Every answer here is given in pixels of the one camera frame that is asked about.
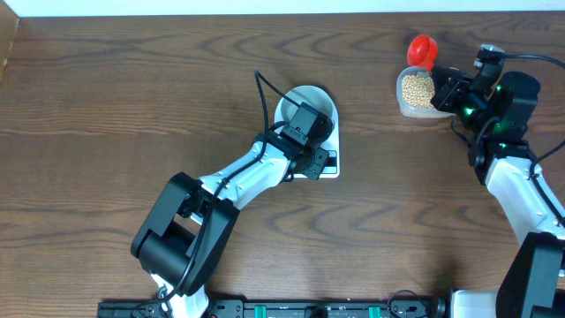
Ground red measuring scoop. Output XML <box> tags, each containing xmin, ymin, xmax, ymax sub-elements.
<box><xmin>407</xmin><ymin>34</ymin><xmax>438</xmax><ymax>72</ymax></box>

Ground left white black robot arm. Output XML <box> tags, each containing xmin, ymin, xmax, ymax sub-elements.
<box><xmin>131</xmin><ymin>102</ymin><xmax>338</xmax><ymax>317</ymax></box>

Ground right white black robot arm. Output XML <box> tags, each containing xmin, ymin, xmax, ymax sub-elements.
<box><xmin>431</xmin><ymin>66</ymin><xmax>564</xmax><ymax>317</ymax></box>

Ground white kitchen scale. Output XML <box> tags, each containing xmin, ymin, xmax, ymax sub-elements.
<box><xmin>273</xmin><ymin>85</ymin><xmax>341</xmax><ymax>179</ymax></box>

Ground white bowl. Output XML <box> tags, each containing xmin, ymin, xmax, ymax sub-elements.
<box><xmin>275</xmin><ymin>85</ymin><xmax>338</xmax><ymax>130</ymax></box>

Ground soybeans in container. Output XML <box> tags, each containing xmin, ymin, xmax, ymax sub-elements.
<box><xmin>401</xmin><ymin>74</ymin><xmax>435</xmax><ymax>109</ymax></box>

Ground clear plastic bean container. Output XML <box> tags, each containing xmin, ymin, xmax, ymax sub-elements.
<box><xmin>396</xmin><ymin>66</ymin><xmax>452</xmax><ymax>119</ymax></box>

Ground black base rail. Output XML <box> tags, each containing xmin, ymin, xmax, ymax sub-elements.
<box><xmin>96</xmin><ymin>298</ymin><xmax>454</xmax><ymax>318</ymax></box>

